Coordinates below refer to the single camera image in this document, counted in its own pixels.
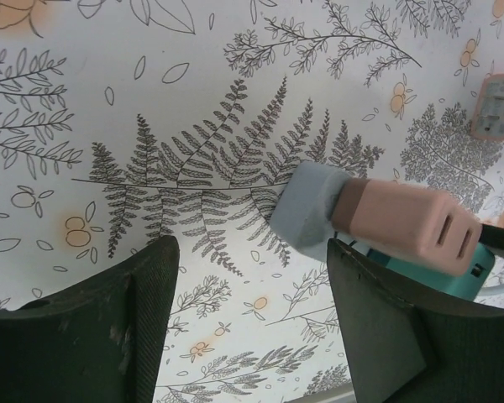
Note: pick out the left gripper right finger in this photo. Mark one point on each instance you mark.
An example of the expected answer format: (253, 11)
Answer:
(424, 357)

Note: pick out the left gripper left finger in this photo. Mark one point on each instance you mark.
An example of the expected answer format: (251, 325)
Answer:
(67, 348)

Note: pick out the teal plug adapter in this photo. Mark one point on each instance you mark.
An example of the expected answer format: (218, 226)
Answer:
(424, 285)

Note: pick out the pink plug adapter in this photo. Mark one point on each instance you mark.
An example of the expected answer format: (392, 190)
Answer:
(403, 222)

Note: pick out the salmon plug adapter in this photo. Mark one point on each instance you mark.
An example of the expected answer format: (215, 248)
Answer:
(493, 109)

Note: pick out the grey-blue power strip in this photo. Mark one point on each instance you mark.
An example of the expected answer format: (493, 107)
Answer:
(306, 201)

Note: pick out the floral table cloth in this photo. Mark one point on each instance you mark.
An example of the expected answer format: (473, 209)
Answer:
(151, 105)

